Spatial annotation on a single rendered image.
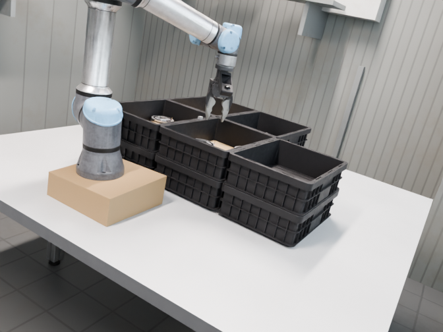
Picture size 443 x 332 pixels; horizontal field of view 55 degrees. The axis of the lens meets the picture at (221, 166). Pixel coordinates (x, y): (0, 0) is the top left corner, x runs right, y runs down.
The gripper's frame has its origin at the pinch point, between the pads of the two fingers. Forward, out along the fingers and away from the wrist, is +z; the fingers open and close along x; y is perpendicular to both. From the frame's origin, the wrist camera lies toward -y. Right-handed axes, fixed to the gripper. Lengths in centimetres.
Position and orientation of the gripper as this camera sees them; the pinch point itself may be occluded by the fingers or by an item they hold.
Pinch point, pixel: (215, 118)
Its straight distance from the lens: 166.9
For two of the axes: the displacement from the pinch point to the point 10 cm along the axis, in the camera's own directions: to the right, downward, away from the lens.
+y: -2.2, -3.6, 9.1
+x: -9.5, -1.1, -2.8
